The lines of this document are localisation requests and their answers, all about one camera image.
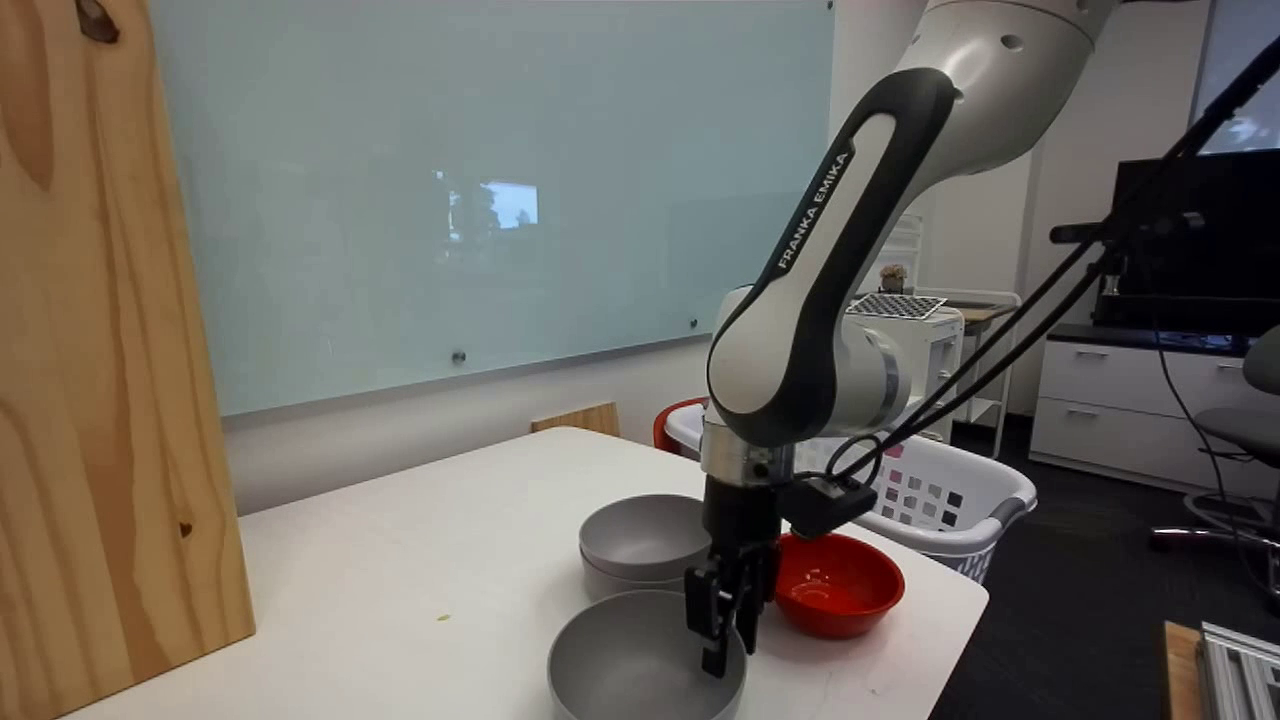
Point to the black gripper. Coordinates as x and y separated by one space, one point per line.
740 534

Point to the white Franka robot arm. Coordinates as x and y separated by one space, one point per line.
864 200

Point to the red bowl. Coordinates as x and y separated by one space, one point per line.
841 585

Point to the white laundry basket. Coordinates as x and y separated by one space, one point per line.
953 492

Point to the small cardboard box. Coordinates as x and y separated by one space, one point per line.
577 423

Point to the white shelf cart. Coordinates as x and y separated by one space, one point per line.
941 353

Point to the checkerboard calibration sheet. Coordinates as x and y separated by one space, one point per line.
905 307

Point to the small brown figurine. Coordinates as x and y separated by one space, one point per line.
893 277

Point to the white side table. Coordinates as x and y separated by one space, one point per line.
995 308

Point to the white drawer cabinet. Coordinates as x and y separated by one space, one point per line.
1104 402

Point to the wooden plank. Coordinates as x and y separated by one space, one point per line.
1183 672

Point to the glass whiteboard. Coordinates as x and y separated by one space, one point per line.
504 185

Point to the grey office chair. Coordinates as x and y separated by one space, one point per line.
1260 452

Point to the black monitor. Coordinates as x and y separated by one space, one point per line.
1195 242

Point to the light wooden board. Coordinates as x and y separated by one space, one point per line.
106 402

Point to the window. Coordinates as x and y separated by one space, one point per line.
1247 125

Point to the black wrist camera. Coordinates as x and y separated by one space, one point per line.
825 507

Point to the aluminium rail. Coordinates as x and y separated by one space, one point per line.
1242 672

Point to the black bar camera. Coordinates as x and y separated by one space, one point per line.
1082 228

